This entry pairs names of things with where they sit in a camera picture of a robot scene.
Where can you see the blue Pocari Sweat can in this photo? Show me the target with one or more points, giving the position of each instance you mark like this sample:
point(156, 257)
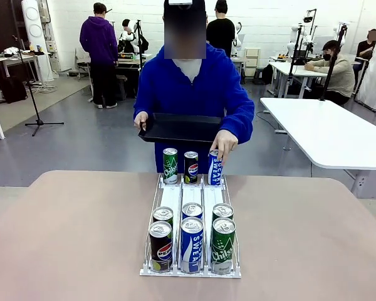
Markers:
point(192, 210)
point(192, 247)
point(214, 171)

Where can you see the black Pepsi can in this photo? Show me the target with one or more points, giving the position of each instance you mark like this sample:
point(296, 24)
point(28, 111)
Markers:
point(163, 214)
point(191, 169)
point(160, 247)

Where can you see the seated man in beige sweater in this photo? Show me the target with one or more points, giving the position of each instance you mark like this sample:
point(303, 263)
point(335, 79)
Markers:
point(338, 72)

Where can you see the person in blue hoodie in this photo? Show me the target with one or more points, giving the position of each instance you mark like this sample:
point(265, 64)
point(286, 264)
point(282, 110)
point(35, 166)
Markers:
point(191, 94)

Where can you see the white drawer cabinet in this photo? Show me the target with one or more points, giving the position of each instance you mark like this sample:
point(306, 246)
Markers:
point(252, 61)

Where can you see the white tower air conditioner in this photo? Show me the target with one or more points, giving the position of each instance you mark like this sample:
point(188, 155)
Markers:
point(34, 34)

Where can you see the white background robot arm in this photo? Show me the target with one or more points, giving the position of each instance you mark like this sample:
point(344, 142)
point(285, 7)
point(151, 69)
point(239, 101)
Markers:
point(296, 36)

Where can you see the cluttered white side table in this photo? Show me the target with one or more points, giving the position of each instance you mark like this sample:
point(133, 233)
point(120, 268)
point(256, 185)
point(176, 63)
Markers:
point(18, 59)

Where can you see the person in black sweater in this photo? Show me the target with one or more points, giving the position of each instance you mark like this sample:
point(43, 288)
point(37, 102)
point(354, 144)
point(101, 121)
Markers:
point(221, 31)

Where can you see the person in purple hoodie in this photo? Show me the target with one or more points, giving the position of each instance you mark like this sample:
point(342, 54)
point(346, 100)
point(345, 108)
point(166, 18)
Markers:
point(97, 37)

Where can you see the white three-lane can rack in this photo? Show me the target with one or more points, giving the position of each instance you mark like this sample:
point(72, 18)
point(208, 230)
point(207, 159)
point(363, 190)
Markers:
point(170, 196)

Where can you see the black tripod pole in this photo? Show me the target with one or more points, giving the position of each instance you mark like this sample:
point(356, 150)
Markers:
point(332, 62)

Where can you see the black bag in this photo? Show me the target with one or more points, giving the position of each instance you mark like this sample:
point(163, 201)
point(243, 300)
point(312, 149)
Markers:
point(14, 89)

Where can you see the black microphone stand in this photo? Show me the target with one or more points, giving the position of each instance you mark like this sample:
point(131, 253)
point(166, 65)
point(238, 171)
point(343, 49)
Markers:
point(34, 103)

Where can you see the large white table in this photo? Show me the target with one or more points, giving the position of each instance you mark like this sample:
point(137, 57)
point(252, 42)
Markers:
point(332, 135)

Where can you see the person's left forearm blue sleeve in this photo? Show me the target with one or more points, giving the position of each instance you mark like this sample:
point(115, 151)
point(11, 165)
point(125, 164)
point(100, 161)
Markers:
point(242, 122)

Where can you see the person's right hand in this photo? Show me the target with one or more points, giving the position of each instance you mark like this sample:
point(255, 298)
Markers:
point(141, 119)

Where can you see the person in black jacket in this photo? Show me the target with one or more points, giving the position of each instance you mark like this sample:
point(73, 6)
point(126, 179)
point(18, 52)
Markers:
point(127, 39)

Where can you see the person's right forearm blue sleeve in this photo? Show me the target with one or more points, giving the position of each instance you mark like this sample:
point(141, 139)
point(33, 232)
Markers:
point(142, 102)

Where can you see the black plastic tray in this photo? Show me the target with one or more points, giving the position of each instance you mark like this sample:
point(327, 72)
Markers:
point(181, 128)

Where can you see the green Chilsung cider can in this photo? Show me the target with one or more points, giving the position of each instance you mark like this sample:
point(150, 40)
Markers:
point(170, 167)
point(223, 247)
point(222, 210)

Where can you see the white background desk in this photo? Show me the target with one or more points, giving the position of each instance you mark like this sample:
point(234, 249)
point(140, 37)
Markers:
point(288, 69)

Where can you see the black camera tripod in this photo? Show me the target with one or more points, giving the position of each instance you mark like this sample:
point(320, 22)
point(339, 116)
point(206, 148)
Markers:
point(141, 56)

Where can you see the wooden background desk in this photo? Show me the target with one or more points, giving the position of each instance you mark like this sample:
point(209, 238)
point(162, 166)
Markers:
point(128, 62)

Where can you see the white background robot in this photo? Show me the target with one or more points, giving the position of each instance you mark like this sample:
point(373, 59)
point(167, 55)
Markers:
point(239, 37)

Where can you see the person's left hand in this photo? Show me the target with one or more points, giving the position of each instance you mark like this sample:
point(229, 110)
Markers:
point(226, 142)

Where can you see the seated person in dark top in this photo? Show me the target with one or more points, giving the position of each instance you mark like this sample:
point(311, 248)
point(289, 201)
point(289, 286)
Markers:
point(365, 48)

